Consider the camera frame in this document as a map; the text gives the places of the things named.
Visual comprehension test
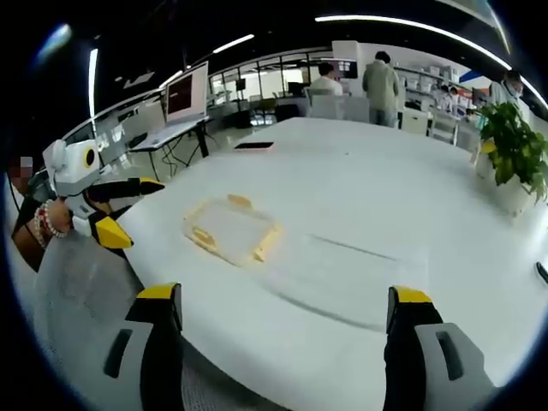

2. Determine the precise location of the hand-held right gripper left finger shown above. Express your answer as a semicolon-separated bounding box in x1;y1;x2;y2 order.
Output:
70;281;185;411

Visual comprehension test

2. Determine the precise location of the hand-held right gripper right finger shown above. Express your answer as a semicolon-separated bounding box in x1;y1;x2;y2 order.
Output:
383;285;500;411

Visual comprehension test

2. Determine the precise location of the person's left hand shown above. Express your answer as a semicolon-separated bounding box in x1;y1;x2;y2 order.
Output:
37;198;76;235

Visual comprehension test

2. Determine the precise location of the grey mesh chair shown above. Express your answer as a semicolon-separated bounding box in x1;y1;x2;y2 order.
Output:
33;230;146;386

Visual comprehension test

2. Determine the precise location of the white side desk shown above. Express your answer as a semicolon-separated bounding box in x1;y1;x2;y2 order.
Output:
128;115;211;175

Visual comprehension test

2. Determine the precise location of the person's dark clothing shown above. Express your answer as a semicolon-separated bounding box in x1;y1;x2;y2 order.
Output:
10;188;55;273

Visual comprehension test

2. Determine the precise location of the clear tray with yellow rim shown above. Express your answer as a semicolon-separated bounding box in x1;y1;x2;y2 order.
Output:
182;194;283;268

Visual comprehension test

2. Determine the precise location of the large white monitor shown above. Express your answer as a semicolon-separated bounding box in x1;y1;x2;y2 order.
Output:
164;60;211;127

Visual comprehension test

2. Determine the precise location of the black phone with pink case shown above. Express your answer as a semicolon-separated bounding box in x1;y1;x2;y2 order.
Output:
234;141;276;152

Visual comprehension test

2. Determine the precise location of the short ceiling light strip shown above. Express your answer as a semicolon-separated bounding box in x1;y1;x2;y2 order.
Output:
211;33;256;55

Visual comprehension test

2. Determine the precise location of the white plant pot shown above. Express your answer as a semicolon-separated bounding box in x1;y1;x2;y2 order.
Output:
473;149;536;217

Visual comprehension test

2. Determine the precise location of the white chair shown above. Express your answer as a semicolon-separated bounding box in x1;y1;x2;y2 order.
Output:
308;93;345;121

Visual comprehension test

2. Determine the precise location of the green potted plant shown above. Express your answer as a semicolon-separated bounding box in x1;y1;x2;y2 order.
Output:
470;101;548;205

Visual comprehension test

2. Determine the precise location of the white storage shelf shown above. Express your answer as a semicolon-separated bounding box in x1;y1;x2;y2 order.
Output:
396;63;474;115

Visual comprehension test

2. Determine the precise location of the long ceiling light strip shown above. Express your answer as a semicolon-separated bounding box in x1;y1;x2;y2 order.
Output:
314;15;514;71

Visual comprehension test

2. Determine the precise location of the bead bracelet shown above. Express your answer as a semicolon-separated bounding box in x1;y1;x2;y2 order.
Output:
33;199;70;250

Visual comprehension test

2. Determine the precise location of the dark wall screen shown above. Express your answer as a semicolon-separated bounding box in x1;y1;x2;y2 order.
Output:
337;59;359;80

